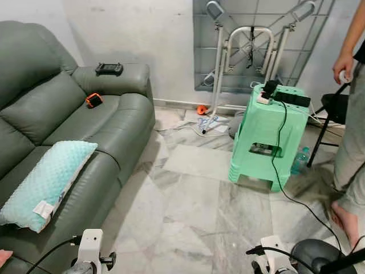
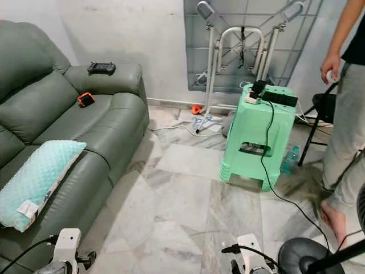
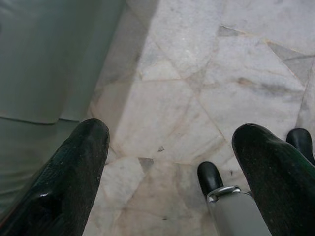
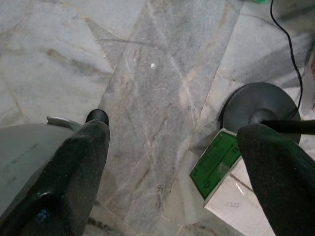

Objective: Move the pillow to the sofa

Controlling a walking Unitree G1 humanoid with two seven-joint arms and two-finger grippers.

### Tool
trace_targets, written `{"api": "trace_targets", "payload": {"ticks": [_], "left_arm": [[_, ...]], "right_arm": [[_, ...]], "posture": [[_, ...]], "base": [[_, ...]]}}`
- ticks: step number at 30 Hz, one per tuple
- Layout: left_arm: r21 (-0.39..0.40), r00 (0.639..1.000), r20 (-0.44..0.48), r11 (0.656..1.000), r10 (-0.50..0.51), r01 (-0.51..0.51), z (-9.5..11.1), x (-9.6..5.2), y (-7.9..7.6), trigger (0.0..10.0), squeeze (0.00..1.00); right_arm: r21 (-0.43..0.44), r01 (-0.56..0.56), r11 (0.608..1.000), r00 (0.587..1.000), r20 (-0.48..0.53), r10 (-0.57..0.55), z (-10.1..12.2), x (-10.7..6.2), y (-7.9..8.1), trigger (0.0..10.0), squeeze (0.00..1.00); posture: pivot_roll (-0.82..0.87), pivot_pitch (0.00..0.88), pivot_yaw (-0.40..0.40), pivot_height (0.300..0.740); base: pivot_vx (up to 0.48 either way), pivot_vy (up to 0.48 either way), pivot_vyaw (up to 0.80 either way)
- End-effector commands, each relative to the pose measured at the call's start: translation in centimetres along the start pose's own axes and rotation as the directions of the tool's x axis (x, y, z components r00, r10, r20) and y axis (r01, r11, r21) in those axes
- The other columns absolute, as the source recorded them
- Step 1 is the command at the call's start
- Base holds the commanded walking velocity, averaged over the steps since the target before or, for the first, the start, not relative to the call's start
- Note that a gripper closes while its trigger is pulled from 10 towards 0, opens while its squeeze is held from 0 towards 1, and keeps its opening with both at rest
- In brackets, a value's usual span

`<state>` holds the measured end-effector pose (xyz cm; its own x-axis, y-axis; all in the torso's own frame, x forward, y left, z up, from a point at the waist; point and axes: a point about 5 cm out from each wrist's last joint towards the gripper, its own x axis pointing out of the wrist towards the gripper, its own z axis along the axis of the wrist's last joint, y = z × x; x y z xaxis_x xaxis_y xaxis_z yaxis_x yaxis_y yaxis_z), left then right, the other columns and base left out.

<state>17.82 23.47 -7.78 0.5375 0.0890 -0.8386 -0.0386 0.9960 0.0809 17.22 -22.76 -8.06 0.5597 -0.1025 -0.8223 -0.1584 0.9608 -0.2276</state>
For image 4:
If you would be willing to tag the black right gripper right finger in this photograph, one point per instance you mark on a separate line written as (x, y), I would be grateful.
(280, 182)

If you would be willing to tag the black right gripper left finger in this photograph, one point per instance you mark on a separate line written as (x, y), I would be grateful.
(73, 177)

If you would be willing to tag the black stand pole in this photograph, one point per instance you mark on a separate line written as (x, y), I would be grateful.
(288, 126)

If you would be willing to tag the white cardboard box green label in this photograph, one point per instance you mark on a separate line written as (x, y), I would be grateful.
(216, 167)

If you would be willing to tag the black robot right foot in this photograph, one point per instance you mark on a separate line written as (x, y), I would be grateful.
(97, 115)

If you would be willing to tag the black round stand base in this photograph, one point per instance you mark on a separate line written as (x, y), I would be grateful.
(256, 98)

